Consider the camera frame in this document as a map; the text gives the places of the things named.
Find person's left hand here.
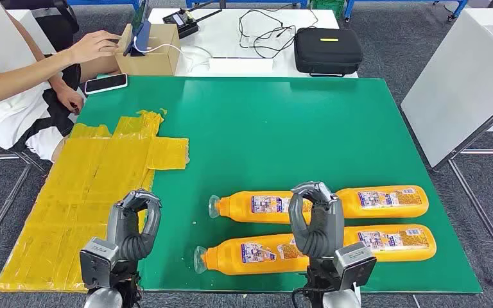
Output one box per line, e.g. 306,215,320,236
55,85,85,115

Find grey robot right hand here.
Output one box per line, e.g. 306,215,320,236
288,181,345,259

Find person's right hand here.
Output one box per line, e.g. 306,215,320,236
68,30,122,65

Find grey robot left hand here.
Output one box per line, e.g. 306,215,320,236
106,189,162,261

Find orange detergent bottle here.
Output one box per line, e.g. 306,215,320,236
208,190,313,225
193,234,311,277
336,185,429,219
342,224,437,262

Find smartphone with white edge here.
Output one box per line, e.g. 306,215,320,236
83,73,128,95

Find tablet in blue case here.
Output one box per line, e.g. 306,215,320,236
123,0,151,57

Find yellow taped sheet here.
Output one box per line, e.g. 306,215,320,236
0,109,190,293

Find cardboard box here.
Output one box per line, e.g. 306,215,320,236
114,23,182,76

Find black remote controller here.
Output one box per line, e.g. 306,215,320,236
162,7,223,40

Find person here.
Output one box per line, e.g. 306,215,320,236
0,0,122,163

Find green table board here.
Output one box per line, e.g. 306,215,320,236
75,75,483,295

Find white desk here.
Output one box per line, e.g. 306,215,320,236
148,7,359,80

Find white power strip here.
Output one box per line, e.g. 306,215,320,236
208,57,274,78

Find black carrying case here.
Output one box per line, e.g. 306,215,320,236
293,27,363,78

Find large white table panel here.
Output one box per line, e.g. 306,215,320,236
401,8,493,169

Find green plastic crate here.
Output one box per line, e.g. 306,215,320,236
310,0,346,20

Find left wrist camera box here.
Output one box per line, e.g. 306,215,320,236
79,237,120,290

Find blue metal frame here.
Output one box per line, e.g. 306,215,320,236
343,0,471,23
67,0,143,12
186,0,309,10

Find white charging cable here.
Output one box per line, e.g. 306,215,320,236
134,36,213,73

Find black cable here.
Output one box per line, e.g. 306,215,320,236
238,3,319,60

